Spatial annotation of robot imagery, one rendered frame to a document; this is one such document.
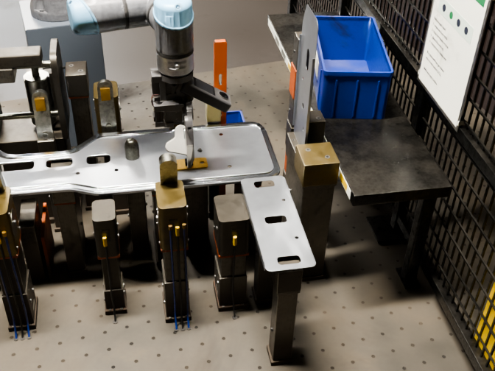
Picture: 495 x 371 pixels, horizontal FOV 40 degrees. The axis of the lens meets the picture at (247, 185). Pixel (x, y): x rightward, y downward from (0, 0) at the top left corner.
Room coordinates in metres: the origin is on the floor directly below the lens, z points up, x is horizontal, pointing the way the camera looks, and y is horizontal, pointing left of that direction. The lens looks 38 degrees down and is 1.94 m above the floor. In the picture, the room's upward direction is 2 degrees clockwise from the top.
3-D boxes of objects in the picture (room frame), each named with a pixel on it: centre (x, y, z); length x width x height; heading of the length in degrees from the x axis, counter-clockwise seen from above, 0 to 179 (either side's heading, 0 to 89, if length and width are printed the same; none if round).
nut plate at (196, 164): (1.25, 0.13, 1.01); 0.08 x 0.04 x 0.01; 102
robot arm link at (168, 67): (1.24, 0.15, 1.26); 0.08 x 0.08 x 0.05
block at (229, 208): (1.12, 0.03, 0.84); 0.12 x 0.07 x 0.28; 12
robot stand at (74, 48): (1.82, 0.55, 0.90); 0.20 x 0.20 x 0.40; 21
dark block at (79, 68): (1.46, 0.42, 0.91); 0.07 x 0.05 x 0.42; 12
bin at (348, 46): (1.57, -0.24, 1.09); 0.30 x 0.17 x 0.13; 2
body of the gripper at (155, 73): (1.25, 0.16, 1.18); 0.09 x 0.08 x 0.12; 102
